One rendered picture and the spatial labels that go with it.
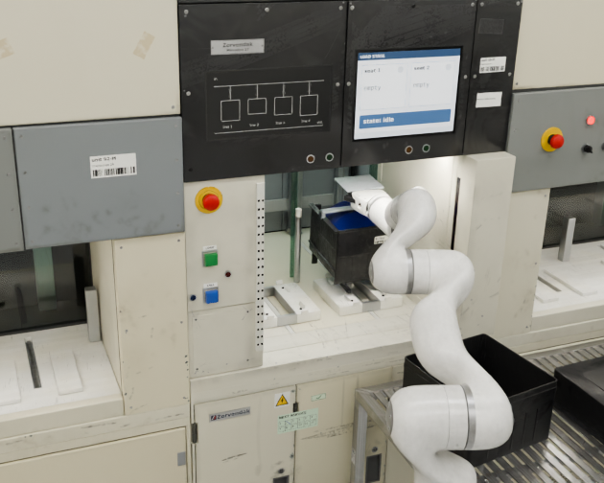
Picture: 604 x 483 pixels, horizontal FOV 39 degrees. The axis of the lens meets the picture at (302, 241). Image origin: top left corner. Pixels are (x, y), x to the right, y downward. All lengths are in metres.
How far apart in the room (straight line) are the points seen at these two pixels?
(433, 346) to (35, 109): 0.96
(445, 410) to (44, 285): 1.33
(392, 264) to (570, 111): 0.81
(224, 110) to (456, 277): 0.64
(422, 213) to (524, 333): 0.85
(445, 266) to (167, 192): 0.65
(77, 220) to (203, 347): 0.48
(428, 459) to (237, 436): 0.84
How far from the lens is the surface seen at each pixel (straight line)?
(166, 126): 1.92
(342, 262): 2.50
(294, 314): 2.45
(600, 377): 2.40
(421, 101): 2.16
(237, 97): 1.96
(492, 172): 2.27
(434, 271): 1.85
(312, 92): 2.02
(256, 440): 2.37
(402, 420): 1.58
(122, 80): 1.89
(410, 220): 1.89
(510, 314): 2.57
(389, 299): 2.56
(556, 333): 2.72
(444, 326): 1.72
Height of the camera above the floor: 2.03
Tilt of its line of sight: 22 degrees down
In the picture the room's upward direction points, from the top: 1 degrees clockwise
